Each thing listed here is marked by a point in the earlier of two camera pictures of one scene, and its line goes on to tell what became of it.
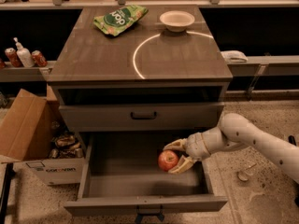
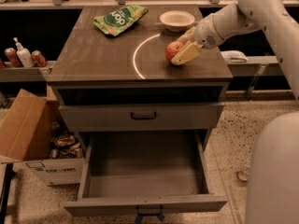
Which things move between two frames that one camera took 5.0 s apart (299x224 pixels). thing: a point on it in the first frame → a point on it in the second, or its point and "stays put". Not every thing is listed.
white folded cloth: [234, 56] stays put
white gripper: [194, 147] → [207, 32]
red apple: [167, 160] → [173, 49]
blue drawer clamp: [139, 214] stays put
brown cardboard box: [35, 133] stays put
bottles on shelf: [24, 54] stays put
